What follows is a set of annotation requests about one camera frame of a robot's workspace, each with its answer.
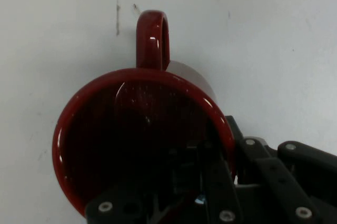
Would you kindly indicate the red enamel mug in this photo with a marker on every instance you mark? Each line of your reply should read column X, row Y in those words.
column 150, row 40

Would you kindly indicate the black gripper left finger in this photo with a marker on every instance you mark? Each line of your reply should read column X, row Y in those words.
column 221, row 195

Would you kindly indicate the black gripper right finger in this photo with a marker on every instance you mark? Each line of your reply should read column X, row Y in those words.
column 276, row 182

